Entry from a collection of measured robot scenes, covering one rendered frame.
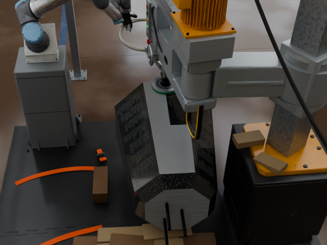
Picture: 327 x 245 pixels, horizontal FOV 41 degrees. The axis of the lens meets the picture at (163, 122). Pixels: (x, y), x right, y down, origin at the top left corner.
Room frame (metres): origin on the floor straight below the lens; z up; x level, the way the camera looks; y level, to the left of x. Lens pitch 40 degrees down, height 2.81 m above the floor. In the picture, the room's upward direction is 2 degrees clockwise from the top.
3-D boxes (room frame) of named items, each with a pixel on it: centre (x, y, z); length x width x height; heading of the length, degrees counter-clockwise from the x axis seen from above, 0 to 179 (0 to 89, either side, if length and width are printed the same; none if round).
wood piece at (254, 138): (2.20, -0.59, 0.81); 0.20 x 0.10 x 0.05; 106
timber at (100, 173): (2.39, 0.50, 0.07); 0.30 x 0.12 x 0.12; 6
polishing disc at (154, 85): (2.77, -0.01, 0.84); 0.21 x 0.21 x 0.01
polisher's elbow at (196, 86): (2.14, -0.19, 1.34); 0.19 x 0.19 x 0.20
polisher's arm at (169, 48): (2.39, -0.11, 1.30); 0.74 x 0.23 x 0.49; 16
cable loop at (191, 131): (2.14, -0.19, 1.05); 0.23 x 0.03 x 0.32; 16
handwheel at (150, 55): (2.62, 0.07, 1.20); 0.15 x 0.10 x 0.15; 16
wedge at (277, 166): (2.00, -0.70, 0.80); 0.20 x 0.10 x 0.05; 45
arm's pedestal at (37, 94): (3.08, 1.04, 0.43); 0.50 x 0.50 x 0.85; 9
